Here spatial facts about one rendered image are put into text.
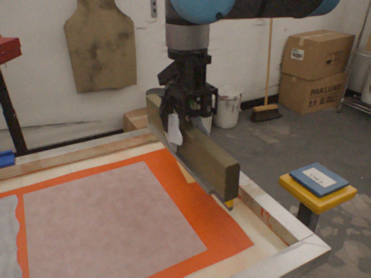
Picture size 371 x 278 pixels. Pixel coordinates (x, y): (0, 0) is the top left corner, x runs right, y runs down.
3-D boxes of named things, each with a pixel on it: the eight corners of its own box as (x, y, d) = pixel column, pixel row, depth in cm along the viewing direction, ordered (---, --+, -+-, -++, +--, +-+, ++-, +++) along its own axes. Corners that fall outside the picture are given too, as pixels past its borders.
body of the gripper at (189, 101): (181, 127, 52) (181, 58, 46) (162, 109, 59) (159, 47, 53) (218, 118, 55) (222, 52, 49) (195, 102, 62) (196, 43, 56)
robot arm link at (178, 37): (157, 21, 51) (199, 17, 54) (159, 48, 53) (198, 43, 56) (177, 27, 45) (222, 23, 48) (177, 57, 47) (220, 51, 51)
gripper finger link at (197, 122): (203, 157, 60) (197, 119, 55) (189, 145, 65) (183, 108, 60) (215, 152, 61) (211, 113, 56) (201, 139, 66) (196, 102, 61)
